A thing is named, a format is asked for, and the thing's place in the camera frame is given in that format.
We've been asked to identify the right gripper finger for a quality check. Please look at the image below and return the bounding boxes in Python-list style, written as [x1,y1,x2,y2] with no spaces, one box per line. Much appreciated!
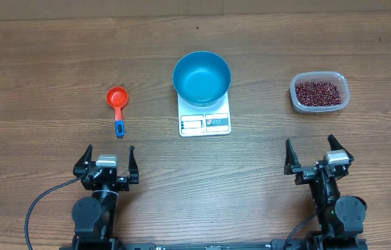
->
[327,134,354,162]
[283,139,301,175]

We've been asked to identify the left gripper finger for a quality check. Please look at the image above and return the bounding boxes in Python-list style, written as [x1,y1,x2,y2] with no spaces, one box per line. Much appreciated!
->
[73,144,92,176]
[128,145,139,184]

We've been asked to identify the red beans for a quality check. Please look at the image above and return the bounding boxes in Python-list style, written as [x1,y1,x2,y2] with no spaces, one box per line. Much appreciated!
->
[294,81,342,107]

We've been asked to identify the red scoop with blue handle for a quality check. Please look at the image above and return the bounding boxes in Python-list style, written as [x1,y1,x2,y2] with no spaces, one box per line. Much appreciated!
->
[106,86,128,138]

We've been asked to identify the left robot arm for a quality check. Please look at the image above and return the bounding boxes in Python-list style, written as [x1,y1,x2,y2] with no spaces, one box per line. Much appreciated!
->
[72,145,139,250]

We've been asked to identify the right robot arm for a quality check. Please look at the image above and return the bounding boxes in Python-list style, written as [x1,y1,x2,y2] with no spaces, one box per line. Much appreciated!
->
[283,134,368,250]

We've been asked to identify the white digital kitchen scale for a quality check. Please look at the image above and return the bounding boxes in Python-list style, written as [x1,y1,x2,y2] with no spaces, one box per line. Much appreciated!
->
[178,93,232,138]

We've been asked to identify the blue metal bowl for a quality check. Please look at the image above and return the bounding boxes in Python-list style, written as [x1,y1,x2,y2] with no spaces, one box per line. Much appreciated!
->
[172,51,232,107]

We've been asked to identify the clear plastic container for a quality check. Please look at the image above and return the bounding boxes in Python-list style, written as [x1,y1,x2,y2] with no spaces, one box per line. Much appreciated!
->
[289,71,351,113]

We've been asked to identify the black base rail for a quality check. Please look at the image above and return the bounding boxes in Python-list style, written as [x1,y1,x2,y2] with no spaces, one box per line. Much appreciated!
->
[59,237,369,250]

